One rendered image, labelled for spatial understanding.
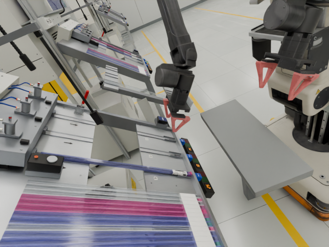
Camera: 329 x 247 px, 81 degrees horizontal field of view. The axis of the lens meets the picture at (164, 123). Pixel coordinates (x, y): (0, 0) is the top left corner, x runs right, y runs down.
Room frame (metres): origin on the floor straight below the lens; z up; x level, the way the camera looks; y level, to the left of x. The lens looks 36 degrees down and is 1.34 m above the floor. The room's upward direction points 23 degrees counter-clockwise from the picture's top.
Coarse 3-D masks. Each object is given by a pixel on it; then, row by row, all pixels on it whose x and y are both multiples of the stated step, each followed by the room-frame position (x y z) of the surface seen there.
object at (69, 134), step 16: (64, 112) 0.73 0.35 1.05; (48, 128) 0.61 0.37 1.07; (64, 128) 0.63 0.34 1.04; (80, 128) 0.64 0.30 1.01; (48, 144) 0.53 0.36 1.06; (64, 144) 0.54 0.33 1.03; (80, 144) 0.55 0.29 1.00; (0, 176) 0.39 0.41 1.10; (16, 176) 0.40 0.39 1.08; (32, 176) 0.40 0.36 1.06; (64, 176) 0.41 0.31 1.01; (80, 176) 0.41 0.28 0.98; (0, 192) 0.35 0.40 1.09; (16, 192) 0.35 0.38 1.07; (0, 208) 0.31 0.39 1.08; (0, 224) 0.27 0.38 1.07
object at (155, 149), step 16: (144, 128) 0.74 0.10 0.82; (144, 144) 0.62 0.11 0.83; (160, 144) 0.64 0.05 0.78; (144, 160) 0.52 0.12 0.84; (160, 160) 0.53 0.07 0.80; (176, 160) 0.55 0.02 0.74; (144, 176) 0.44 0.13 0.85; (160, 176) 0.45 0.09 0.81; (176, 176) 0.46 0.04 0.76; (176, 192) 0.39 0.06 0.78; (192, 192) 0.39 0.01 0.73
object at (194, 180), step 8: (176, 136) 0.70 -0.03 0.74; (176, 144) 0.66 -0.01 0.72; (184, 152) 0.58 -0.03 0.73; (184, 160) 0.55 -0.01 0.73; (192, 176) 0.45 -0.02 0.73; (200, 192) 0.38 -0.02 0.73; (208, 208) 0.31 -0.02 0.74; (216, 224) 0.26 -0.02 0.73; (216, 232) 0.24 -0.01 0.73; (224, 240) 0.22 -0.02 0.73
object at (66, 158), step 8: (64, 160) 0.47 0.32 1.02; (72, 160) 0.47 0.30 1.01; (80, 160) 0.47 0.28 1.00; (88, 160) 0.47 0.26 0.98; (96, 160) 0.47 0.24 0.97; (104, 160) 0.48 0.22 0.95; (128, 168) 0.46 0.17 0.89; (136, 168) 0.46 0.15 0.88; (144, 168) 0.47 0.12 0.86; (152, 168) 0.47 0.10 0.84; (160, 168) 0.47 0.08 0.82
